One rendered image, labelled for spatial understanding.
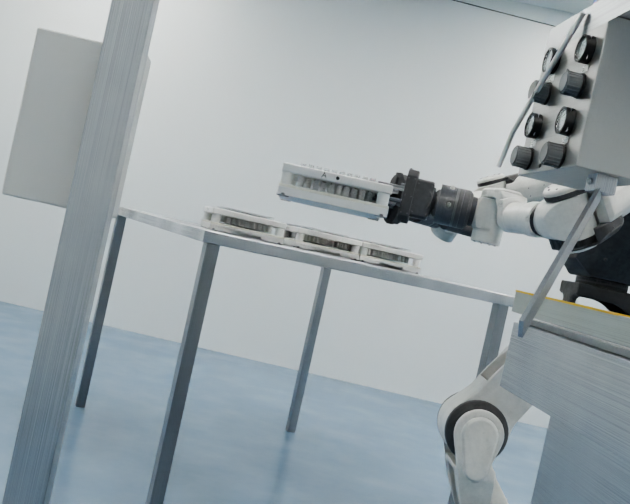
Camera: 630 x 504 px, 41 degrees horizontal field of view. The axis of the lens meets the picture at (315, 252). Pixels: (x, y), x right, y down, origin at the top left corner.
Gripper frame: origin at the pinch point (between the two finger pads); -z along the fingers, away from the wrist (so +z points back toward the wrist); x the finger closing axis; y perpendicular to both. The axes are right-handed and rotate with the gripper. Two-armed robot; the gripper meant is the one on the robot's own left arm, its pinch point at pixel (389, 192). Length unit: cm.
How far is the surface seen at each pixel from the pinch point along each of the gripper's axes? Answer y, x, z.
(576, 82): -76, -14, 25
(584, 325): -83, 17, 32
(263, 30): 407, -126, -143
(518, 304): -60, 17, 27
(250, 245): 46, 20, -38
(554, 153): -75, -4, 25
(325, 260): 59, 19, -17
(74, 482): 72, 109, -81
